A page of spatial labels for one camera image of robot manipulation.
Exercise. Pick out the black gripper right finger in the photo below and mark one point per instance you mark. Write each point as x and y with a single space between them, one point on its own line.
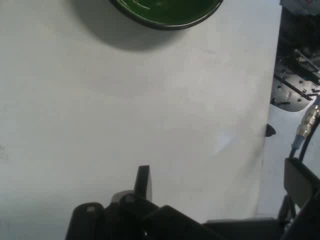
298 182

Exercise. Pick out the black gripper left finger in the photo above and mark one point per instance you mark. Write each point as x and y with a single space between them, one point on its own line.
142 182

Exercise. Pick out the black tape piece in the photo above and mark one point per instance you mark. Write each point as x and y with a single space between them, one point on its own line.
270 131

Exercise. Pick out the green enamel bowl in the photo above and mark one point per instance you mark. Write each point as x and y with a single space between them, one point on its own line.
162 12

